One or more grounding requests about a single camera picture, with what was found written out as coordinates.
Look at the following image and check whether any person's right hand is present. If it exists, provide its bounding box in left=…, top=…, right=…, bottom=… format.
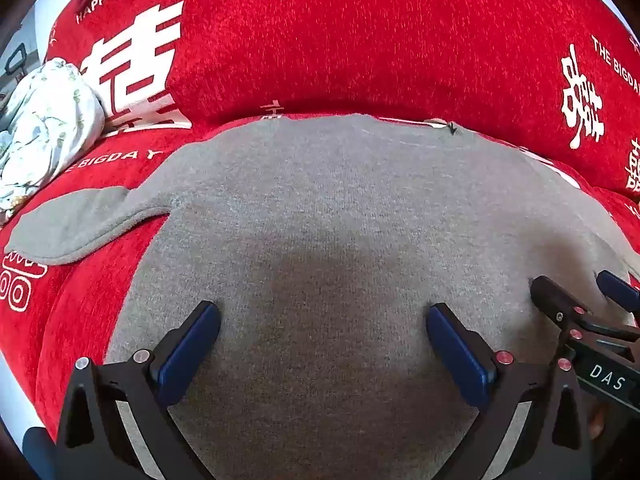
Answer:
left=585, top=401, right=609, bottom=442

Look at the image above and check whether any grey knit sweater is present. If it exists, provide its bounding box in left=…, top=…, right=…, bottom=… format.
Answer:
left=4, top=112, right=640, bottom=480

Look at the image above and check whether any red printed sofa cover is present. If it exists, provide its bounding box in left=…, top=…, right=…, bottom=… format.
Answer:
left=0, top=0, right=640, bottom=441

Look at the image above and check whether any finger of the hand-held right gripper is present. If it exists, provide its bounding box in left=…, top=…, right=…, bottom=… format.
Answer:
left=597, top=269, right=640, bottom=319
left=530, top=275, right=589, bottom=334

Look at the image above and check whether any black handle frame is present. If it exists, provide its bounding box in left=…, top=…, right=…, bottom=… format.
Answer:
left=4, top=46, right=29, bottom=82

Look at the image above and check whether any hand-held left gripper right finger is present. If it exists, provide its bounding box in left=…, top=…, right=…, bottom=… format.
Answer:
left=426, top=302, right=596, bottom=480

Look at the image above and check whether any white floral cloth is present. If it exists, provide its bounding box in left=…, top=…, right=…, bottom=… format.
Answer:
left=0, top=57, right=106, bottom=223

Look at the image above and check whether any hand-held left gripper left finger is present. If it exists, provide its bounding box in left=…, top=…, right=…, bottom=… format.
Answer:
left=55, top=301, right=223, bottom=480

